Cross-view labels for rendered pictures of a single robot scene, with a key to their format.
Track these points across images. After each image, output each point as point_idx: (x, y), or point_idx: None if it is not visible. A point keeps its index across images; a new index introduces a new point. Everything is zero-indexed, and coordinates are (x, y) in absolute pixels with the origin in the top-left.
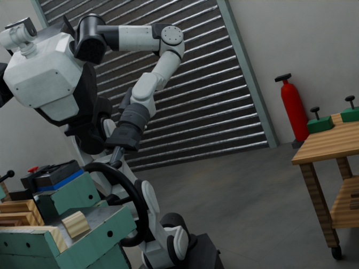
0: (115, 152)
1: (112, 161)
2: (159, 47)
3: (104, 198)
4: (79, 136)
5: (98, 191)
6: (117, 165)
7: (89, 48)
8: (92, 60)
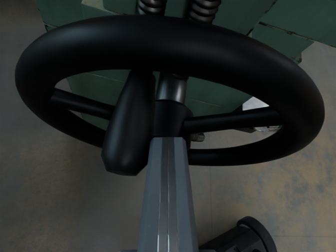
0: (166, 199)
1: (155, 144)
2: None
3: (171, 108)
4: None
5: (211, 119)
6: (109, 122)
7: None
8: None
